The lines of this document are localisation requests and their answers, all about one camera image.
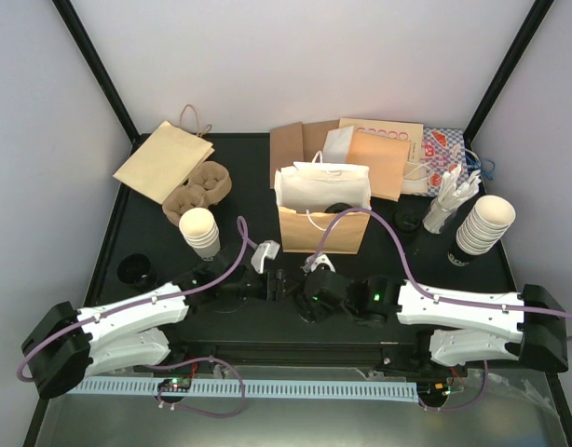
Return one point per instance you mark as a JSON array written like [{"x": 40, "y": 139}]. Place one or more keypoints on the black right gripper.
[{"x": 313, "y": 312}]

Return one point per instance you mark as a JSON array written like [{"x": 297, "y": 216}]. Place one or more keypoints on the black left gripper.
[{"x": 275, "y": 291}]

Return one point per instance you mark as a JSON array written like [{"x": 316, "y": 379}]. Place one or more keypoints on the orange paper bag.
[
  {"x": 385, "y": 158},
  {"x": 305, "y": 190}
]

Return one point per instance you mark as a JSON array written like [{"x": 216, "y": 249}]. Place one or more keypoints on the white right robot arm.
[{"x": 525, "y": 327}]

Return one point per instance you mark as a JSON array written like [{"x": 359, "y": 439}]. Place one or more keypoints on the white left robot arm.
[{"x": 68, "y": 345}]

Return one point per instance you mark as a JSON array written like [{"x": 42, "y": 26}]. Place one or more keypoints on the stack of white paper cups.
[{"x": 201, "y": 233}]

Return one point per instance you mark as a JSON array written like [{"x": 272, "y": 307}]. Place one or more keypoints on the stack of black cup lids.
[{"x": 406, "y": 222}]

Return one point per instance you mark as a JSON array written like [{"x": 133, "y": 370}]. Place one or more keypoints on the stack of pulp cup carriers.
[{"x": 207, "y": 185}]

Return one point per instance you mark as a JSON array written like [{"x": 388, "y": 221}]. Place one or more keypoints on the white paper bag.
[{"x": 336, "y": 146}]

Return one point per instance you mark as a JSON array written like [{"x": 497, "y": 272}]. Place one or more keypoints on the brown kraft paper bag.
[{"x": 296, "y": 142}]

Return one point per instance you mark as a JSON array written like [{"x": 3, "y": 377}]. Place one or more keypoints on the beige bag with red circles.
[{"x": 411, "y": 132}]

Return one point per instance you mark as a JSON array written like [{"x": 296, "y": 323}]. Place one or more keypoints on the blue checkered paper bag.
[{"x": 444, "y": 149}]

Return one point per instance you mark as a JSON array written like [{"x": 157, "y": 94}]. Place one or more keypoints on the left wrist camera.
[{"x": 267, "y": 250}]

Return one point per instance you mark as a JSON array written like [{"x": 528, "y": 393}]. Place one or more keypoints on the light blue cable duct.
[{"x": 252, "y": 389}]

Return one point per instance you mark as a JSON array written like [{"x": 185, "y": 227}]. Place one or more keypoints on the tan paper bag with handles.
[{"x": 167, "y": 157}]

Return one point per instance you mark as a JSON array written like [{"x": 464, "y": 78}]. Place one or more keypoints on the black frame post left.
[{"x": 82, "y": 40}]

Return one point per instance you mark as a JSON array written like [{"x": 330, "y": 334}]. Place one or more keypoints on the black frame post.
[
  {"x": 535, "y": 16},
  {"x": 82, "y": 40}
]

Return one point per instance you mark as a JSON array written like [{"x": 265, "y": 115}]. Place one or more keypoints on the black frame post right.
[{"x": 535, "y": 16}]

